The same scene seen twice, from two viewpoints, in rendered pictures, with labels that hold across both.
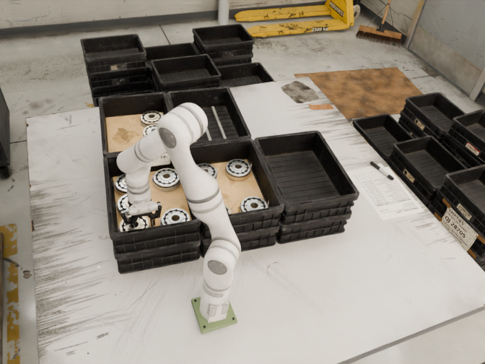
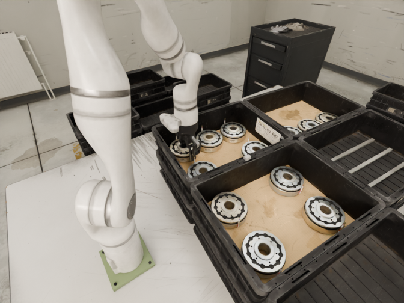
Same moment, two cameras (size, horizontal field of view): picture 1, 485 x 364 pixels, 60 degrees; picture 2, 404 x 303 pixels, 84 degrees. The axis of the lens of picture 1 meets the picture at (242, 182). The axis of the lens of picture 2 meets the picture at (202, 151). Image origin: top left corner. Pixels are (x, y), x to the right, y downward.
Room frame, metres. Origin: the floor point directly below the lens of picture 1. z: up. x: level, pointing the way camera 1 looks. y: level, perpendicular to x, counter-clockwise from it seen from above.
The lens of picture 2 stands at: (0.88, -0.27, 1.39)
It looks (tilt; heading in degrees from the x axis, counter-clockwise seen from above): 42 degrees down; 81
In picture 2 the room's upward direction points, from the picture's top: straight up
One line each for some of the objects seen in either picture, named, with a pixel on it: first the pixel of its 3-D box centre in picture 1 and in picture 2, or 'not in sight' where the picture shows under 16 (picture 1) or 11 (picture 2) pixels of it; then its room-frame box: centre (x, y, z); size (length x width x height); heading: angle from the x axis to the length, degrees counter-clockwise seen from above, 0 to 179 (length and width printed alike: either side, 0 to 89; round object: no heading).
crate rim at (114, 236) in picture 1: (149, 188); (220, 134); (1.04, 0.33, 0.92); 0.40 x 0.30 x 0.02; 20
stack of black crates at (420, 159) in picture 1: (422, 180); not in sight; (1.92, -1.09, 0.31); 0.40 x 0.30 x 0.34; 25
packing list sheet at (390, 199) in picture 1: (384, 190); not in sight; (1.39, -0.65, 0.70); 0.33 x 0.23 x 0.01; 26
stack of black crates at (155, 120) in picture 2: not in sight; (162, 128); (0.80, 1.26, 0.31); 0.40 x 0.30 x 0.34; 26
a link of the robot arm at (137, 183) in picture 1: (138, 167); (187, 81); (0.94, 0.32, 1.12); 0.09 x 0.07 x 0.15; 146
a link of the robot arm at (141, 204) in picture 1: (139, 194); (180, 112); (0.91, 0.32, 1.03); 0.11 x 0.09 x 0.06; 25
